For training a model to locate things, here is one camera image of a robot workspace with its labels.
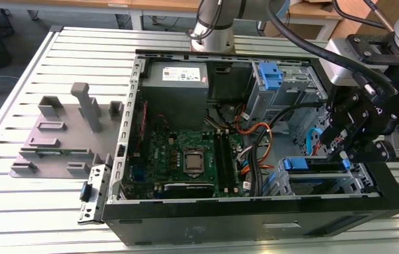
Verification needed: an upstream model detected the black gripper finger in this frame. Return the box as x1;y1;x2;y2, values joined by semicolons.
328;126;399;162
320;94;369;149

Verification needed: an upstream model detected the blue data wire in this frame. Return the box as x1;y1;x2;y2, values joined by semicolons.
305;126;324;157

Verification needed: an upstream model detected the hard disk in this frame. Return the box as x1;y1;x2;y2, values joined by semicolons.
281;156;349;195

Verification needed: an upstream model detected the metal disk bay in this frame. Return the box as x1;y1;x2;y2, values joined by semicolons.
279;156;376;196

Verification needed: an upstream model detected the metal drive cage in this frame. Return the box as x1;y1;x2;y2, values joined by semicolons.
247;60;329;133

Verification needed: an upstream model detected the blue plastic drive latch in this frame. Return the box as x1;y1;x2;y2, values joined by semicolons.
259;62;284;90

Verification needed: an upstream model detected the black RAM slot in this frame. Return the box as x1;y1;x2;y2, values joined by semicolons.
224;129;239;193
215;129;229;193

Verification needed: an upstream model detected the CPU socket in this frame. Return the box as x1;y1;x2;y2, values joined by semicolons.
181;148;208;179

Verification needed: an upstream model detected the silver CPU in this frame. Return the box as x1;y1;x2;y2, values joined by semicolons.
185;155;203;170

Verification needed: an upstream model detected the black PC case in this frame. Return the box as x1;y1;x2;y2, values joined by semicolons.
77;49;399;246

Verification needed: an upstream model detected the grey power supply unit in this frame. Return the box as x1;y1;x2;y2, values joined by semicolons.
138;62;209;130

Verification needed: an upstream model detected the black graphics card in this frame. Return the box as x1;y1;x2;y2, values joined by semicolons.
162;182;216;198

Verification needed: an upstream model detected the green motherboard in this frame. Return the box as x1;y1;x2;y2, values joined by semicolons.
124;129;252;198

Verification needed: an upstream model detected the blue rear port connector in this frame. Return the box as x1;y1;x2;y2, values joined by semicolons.
80;182;92;202

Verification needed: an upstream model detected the grey parts rack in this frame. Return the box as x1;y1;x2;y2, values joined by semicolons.
9;82;126;180

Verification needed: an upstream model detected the green RAM stick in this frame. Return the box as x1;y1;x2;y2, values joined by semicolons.
36;150;89;156

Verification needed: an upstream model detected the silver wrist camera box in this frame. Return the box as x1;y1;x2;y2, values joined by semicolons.
324;38;388;86

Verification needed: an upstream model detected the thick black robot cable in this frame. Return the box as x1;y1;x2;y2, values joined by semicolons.
268;0;399;96

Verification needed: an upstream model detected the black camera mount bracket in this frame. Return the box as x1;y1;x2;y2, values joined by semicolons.
347;33;399;64

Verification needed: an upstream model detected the orange wire bundle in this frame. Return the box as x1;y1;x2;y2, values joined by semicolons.
236;123;275;175

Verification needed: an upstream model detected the black internal cable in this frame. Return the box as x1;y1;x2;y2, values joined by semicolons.
248;102;329;198

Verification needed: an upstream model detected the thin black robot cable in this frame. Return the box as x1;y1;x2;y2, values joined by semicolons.
332;0;397;34

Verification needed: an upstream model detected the wooden desk white frame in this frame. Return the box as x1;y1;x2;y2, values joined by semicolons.
287;0;347;40
0;0;200;32

